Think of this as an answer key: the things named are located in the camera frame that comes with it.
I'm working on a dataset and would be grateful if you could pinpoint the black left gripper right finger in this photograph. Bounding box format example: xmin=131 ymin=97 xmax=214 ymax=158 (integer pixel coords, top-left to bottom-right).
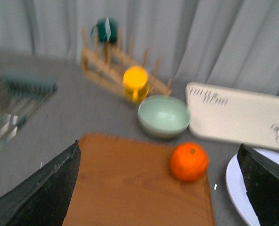
xmin=237 ymin=144 xmax=279 ymax=226

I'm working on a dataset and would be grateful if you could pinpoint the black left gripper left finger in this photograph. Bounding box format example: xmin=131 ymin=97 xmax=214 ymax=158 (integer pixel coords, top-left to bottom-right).
xmin=0 ymin=141 xmax=81 ymax=226

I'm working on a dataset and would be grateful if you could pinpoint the white round plate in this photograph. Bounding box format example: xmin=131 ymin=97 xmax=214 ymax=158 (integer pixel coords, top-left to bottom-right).
xmin=225 ymin=148 xmax=279 ymax=226

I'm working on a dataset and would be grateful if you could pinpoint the orange fruit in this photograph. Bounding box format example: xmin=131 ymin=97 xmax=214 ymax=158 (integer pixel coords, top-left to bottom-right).
xmin=169 ymin=142 xmax=209 ymax=182

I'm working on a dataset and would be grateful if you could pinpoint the beige bear tray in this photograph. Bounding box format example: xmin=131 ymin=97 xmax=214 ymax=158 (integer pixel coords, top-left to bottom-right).
xmin=185 ymin=82 xmax=279 ymax=150

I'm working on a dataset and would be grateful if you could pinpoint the brown wooden tray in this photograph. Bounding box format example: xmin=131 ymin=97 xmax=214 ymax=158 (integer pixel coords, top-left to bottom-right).
xmin=63 ymin=133 xmax=215 ymax=226

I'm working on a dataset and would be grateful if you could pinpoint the grey-green sink dish rack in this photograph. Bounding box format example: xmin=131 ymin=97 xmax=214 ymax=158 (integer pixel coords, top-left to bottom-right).
xmin=0 ymin=72 xmax=57 ymax=149

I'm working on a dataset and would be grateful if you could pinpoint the light green bowl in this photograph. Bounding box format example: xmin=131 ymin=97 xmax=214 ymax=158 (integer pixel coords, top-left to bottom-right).
xmin=138 ymin=95 xmax=190 ymax=139

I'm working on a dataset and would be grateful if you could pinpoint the grey curtain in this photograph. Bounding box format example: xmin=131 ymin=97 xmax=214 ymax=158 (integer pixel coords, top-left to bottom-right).
xmin=0 ymin=0 xmax=279 ymax=96

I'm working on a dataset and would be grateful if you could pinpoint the yellow mug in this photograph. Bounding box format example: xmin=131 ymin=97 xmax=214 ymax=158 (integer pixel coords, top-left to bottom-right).
xmin=122 ymin=66 xmax=150 ymax=103

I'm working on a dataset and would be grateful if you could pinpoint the wooden peg drying rack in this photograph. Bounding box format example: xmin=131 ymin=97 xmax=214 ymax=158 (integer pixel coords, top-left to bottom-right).
xmin=81 ymin=26 xmax=172 ymax=103

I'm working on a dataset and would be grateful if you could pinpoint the dark green mug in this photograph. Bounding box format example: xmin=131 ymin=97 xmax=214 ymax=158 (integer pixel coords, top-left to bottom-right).
xmin=90 ymin=17 xmax=118 ymax=44

